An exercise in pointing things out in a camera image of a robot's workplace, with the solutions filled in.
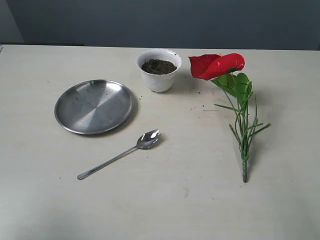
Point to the stainless steel spork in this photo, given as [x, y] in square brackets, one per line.
[144, 142]

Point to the dark soil in pot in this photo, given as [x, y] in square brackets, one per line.
[158, 67]

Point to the white plastic flower pot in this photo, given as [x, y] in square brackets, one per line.
[159, 83]

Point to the red artificial anthurium flower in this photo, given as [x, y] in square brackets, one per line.
[225, 71]

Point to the round stainless steel plate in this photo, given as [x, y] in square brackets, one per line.
[94, 107]

